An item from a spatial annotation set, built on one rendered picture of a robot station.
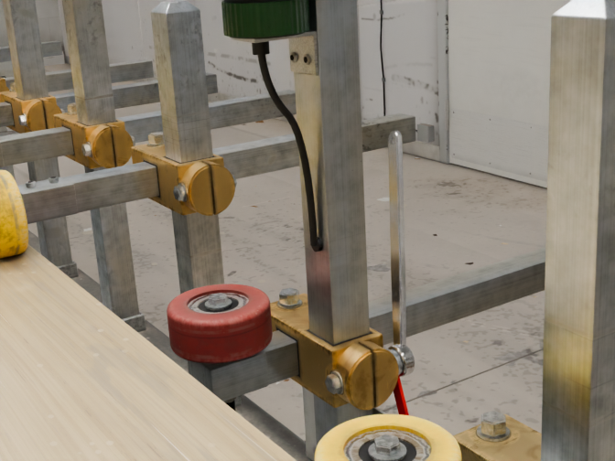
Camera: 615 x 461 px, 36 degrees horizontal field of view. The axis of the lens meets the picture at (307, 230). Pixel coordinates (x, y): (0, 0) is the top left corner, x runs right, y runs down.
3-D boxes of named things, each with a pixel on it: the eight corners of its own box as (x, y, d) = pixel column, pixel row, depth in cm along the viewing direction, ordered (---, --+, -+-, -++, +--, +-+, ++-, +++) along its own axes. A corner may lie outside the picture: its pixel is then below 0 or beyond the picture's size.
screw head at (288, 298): (293, 297, 83) (293, 284, 82) (307, 305, 81) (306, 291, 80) (273, 303, 81) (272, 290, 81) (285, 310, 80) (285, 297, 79)
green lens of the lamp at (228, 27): (281, 25, 69) (279, -6, 68) (327, 29, 64) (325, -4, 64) (209, 33, 66) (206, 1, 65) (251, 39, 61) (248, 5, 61)
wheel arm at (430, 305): (572, 272, 98) (573, 232, 96) (598, 281, 95) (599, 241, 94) (195, 399, 76) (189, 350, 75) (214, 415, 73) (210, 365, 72)
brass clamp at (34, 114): (39, 120, 143) (34, 86, 141) (70, 133, 132) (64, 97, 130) (-2, 126, 140) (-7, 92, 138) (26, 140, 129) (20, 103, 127)
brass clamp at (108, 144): (99, 145, 123) (94, 107, 121) (140, 164, 112) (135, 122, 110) (53, 154, 120) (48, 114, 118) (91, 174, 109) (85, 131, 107)
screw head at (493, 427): (493, 421, 63) (493, 405, 62) (516, 434, 61) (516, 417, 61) (469, 431, 62) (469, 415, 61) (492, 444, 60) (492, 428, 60)
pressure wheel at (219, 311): (248, 394, 82) (238, 270, 78) (297, 431, 75) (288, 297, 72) (164, 423, 78) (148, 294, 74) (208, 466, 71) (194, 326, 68)
